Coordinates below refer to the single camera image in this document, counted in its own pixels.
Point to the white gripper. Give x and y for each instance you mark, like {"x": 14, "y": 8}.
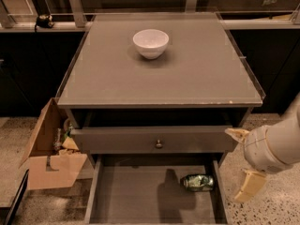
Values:
{"x": 257, "y": 149}

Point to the green soda can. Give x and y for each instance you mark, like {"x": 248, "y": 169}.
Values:
{"x": 199, "y": 182}

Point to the round brass drawer knob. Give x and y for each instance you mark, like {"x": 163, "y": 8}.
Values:
{"x": 158, "y": 144}

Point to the top grey drawer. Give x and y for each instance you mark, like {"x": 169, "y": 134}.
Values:
{"x": 142, "y": 140}

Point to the grey drawer cabinet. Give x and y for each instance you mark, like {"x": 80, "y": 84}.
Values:
{"x": 200, "y": 79}

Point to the open middle grey drawer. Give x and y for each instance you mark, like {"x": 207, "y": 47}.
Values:
{"x": 149, "y": 190}

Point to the metal railing shelf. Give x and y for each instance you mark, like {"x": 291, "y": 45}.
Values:
{"x": 234, "y": 14}

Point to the white ceramic bowl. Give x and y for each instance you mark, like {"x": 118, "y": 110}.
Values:
{"x": 151, "y": 43}

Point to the snack items in box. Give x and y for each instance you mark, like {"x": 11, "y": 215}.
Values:
{"x": 66, "y": 138}

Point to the brown cardboard box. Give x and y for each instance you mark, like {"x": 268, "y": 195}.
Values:
{"x": 49, "y": 168}

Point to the black flat panel edge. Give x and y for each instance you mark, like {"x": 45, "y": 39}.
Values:
{"x": 17, "y": 200}

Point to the small black gold object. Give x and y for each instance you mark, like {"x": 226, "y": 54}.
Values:
{"x": 44, "y": 21}

